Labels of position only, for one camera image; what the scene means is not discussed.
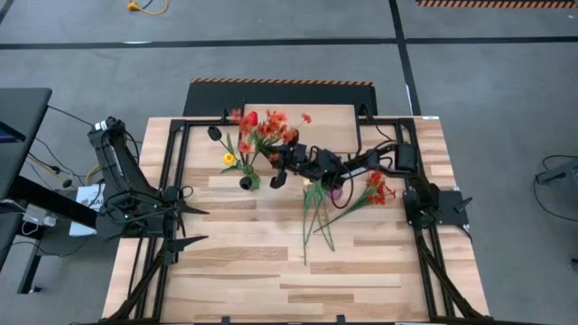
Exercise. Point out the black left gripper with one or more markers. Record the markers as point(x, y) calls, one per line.
point(169, 221)

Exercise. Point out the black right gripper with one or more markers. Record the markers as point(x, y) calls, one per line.
point(323, 169)

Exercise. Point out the cream artificial tulip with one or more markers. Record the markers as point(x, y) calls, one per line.
point(307, 181)

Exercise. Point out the green glass vase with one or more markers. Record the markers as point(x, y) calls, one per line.
point(257, 181)

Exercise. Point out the orange artificial flower bunch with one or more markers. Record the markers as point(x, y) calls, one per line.
point(271, 128)
point(377, 189)

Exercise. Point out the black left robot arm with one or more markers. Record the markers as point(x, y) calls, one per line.
point(113, 158)

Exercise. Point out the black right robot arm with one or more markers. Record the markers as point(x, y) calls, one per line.
point(375, 160)

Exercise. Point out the wooden shelf with black legs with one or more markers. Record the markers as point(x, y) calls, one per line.
point(325, 131)

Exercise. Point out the pink glass vase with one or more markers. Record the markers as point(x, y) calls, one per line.
point(336, 195)

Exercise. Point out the black hazard-striped floor mat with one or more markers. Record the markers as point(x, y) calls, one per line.
point(217, 99)

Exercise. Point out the white printed paper sheet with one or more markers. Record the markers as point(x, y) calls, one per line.
point(88, 198)

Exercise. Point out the white power strip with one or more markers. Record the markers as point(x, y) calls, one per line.
point(40, 216)

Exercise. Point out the black desk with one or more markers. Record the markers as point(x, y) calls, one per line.
point(22, 117)

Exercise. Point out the dark laptop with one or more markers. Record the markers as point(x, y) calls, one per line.
point(9, 133)

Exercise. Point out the black yellow hazard strip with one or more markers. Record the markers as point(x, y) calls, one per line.
point(496, 3)

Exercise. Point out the grey floor device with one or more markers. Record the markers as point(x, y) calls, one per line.
point(564, 171)

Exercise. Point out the black aluminium rig frame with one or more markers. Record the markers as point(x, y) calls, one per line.
point(203, 121)

